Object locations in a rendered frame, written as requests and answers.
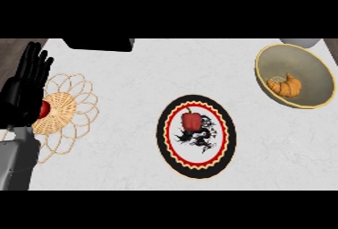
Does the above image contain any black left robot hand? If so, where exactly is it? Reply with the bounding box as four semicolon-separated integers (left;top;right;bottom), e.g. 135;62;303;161
0;41;57;131

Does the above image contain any black red patterned plate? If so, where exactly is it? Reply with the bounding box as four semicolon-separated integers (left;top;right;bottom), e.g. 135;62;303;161
156;94;238;180

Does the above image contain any orange croissant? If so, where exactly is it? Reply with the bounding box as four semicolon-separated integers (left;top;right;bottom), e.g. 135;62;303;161
266;72;305;98

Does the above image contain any olive bowl with yellow rim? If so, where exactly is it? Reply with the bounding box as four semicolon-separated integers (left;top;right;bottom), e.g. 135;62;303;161
254;43;337;110

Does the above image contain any red apple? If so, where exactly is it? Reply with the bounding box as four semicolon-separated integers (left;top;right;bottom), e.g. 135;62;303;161
39;100;52;120

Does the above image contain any wicker flower-shaped placemat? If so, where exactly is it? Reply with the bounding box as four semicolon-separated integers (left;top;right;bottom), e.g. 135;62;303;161
0;72;101;165

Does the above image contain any black flat appliance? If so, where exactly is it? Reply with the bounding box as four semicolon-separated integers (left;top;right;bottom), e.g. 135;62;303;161
61;38;138;53

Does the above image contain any red bell pepper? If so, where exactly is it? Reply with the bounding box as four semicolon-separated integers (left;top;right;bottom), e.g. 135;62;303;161
182;107;204;132

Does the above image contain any grey round container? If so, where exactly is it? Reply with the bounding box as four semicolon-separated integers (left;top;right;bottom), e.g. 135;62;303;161
280;38;325;49

